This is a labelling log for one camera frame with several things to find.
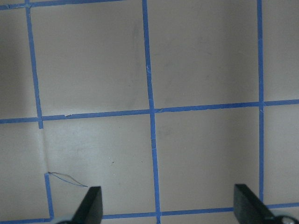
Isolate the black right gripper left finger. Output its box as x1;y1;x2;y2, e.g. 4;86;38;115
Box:
72;186;103;224

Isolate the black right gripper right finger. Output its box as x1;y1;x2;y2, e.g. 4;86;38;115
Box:
233;184;276;224

